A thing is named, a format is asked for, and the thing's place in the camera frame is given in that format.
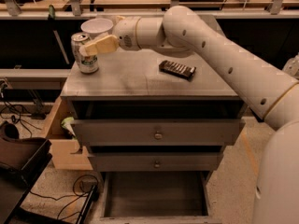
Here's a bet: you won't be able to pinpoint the grey drawer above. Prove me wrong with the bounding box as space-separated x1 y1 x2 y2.
89 146 223 172
71 100 246 147
90 171 222 224

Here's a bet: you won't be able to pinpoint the green white 7up can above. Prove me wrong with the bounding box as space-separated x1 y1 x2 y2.
71 32 98 74

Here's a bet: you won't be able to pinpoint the grey top drawer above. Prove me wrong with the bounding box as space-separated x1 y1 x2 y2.
71 100 246 147

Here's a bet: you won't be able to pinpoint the grey bottom drawer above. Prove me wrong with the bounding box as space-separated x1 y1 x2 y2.
90 171 222 224

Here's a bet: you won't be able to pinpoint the white ceramic bowl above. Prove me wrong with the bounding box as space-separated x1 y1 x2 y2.
80 18 113 38

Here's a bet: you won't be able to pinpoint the dark chocolate bar wrapper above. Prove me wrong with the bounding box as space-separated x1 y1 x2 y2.
159 60 196 80

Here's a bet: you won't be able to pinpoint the light wooden box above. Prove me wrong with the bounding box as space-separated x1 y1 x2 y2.
41 97 92 170

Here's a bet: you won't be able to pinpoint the black cart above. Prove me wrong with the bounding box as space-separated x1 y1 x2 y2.
0 121 51 224

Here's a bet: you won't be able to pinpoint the black floor cables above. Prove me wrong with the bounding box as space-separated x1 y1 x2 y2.
29 174 100 222

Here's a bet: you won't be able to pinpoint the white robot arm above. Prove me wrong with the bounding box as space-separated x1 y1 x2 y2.
79 6 299 224

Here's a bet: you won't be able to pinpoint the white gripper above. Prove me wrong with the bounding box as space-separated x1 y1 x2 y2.
79 16 139 57

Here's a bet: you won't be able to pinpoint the green white bag in box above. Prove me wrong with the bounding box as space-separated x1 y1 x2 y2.
61 117 76 139

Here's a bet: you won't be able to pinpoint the grey middle drawer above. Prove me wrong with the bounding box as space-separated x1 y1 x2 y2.
89 146 223 172

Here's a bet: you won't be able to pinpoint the grey drawer cabinet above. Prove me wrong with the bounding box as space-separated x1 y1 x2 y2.
60 14 258 224

